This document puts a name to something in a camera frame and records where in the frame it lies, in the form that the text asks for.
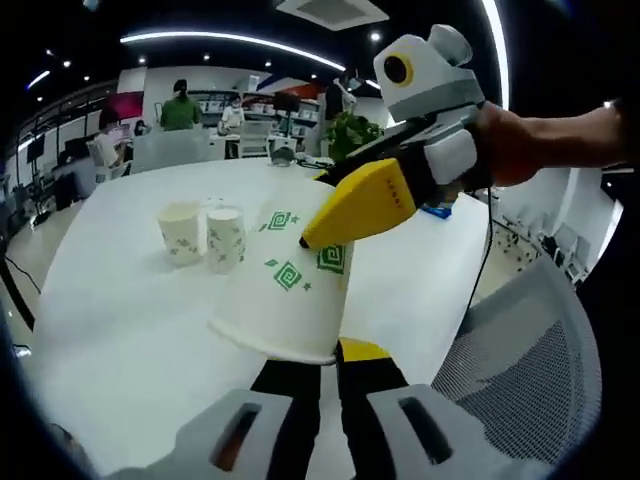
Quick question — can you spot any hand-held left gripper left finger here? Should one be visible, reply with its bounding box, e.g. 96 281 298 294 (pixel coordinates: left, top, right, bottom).
169 358 322 480

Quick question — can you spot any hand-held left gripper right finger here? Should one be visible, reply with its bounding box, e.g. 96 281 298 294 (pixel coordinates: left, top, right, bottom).
335 337 504 480

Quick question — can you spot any green-printed white paper cup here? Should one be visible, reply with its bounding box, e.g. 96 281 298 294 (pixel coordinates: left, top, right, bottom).
157 199 204 266
208 178 357 365
206 207 246 275

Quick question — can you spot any person's right hand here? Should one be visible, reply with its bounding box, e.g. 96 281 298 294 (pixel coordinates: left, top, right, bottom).
471 102 550 191

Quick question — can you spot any green potted plant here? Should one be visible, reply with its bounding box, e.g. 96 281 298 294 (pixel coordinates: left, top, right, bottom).
323 112 386 162

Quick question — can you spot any ceiling air vent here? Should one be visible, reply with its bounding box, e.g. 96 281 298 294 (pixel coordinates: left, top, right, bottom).
274 0 391 29

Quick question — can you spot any grey mesh office chair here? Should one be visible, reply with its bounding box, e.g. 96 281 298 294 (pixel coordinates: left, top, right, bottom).
430 253 604 480

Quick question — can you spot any white mesh office chair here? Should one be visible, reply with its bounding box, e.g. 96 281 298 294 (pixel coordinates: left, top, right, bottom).
239 121 274 157

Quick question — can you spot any white table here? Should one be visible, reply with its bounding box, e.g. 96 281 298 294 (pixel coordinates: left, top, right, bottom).
32 157 494 476

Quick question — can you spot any curved ceiling light strip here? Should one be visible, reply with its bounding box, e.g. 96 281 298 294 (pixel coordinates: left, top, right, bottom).
119 31 347 71

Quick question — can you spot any pink screen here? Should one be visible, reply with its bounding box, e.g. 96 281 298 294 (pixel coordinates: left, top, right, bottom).
107 92 145 124

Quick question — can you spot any black cable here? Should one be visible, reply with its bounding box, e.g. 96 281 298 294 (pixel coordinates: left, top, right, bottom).
468 187 496 314

